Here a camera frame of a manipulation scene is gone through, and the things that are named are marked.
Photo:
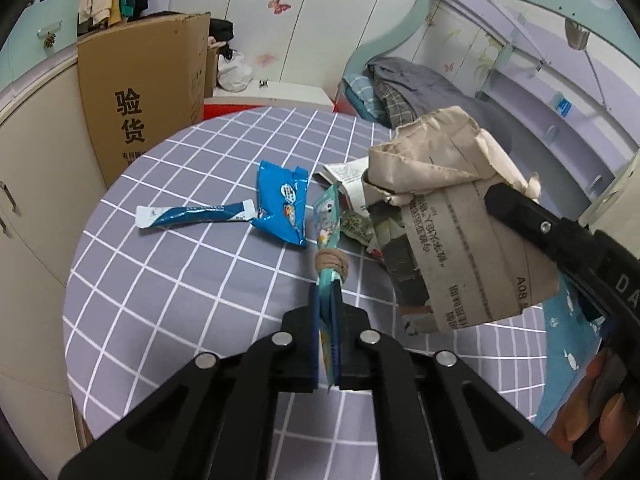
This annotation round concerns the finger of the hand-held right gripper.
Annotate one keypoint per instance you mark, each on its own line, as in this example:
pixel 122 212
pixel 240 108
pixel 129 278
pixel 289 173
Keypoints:
pixel 540 220

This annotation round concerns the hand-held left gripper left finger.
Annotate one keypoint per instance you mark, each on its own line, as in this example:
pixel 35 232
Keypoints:
pixel 315 340

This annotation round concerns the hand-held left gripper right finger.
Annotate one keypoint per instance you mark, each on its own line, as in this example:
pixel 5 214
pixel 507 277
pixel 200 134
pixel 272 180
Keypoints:
pixel 340 340

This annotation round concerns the brown paper bag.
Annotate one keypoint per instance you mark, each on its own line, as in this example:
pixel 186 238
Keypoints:
pixel 450 185

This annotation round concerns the teal white printed wrapper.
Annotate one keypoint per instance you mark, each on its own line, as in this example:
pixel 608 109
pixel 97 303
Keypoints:
pixel 327 220

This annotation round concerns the person's right hand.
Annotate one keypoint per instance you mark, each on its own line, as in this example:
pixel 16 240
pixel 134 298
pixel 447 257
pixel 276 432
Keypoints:
pixel 575 425

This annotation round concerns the teal bed sheet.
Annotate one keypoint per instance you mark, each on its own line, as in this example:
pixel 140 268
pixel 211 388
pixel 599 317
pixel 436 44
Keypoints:
pixel 560 330

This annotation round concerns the green printed wrapper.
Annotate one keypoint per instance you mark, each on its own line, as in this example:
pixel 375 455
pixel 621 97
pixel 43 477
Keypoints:
pixel 357 225

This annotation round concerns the blue snack wrapper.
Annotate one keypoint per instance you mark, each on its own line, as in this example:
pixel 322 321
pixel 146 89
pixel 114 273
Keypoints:
pixel 282 205

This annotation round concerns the white printed paper sheet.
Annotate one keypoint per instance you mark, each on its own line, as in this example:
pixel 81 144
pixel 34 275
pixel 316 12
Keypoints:
pixel 345 175

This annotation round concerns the blue white stick packet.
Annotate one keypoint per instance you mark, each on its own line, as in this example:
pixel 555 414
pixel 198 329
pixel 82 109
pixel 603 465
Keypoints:
pixel 195 215

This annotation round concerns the grey duvet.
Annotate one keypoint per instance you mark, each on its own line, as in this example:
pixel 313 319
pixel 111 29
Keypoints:
pixel 410 80

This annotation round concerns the beige hanging pouch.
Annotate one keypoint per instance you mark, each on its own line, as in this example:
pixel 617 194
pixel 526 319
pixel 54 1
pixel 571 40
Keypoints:
pixel 577 32

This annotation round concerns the blue checked bedding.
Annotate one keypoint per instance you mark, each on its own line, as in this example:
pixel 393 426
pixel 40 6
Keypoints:
pixel 362 95

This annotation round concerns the white platform board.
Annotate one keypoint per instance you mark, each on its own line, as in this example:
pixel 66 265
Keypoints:
pixel 290 94

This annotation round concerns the red platform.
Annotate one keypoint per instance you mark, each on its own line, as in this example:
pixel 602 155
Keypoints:
pixel 220 111

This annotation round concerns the white plastic bag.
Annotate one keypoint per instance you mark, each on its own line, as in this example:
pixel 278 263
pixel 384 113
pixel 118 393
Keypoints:
pixel 232 72

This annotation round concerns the small cardboard box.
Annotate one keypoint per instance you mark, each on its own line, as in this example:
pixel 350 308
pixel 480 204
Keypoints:
pixel 211 70

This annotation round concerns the white wardrobe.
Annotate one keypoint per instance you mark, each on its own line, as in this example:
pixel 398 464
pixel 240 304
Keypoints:
pixel 325 25

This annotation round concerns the white low cabinet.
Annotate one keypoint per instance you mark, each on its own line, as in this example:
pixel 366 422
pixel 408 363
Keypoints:
pixel 35 210

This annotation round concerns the tall cardboard box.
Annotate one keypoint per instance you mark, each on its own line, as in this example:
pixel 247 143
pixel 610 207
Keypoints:
pixel 140 85

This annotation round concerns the black clothing heap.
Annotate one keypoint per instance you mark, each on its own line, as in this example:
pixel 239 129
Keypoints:
pixel 222 35

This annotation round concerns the pink butterfly sticker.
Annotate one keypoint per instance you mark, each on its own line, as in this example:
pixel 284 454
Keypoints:
pixel 278 4

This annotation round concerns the small pine cone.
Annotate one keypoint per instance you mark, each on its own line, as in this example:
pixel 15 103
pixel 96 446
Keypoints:
pixel 49 41

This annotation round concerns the narrow mint drawer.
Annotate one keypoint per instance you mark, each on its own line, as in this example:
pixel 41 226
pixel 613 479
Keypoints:
pixel 30 20

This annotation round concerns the blue wall label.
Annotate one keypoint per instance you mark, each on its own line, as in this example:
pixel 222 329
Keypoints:
pixel 564 106

